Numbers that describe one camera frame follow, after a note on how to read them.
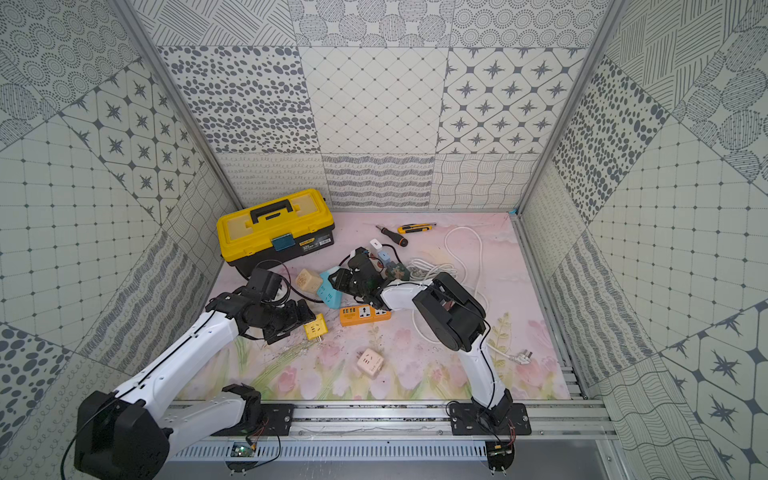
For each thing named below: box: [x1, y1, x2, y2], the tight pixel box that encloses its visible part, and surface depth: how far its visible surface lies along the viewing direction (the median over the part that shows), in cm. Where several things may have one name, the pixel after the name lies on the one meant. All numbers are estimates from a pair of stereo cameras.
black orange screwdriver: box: [375, 225, 409, 247], surface depth 114 cm
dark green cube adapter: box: [388, 261, 410, 281], surface depth 95 cm
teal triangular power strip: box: [317, 267, 343, 309], surface depth 94 cm
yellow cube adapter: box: [304, 313, 328, 340], surface depth 85 cm
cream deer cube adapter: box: [357, 348, 384, 376], surface depth 80 cm
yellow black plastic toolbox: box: [215, 189, 335, 277], surface depth 97 cm
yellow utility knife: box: [397, 223, 437, 234], surface depth 117 cm
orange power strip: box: [339, 305, 392, 327], surface depth 92 cm
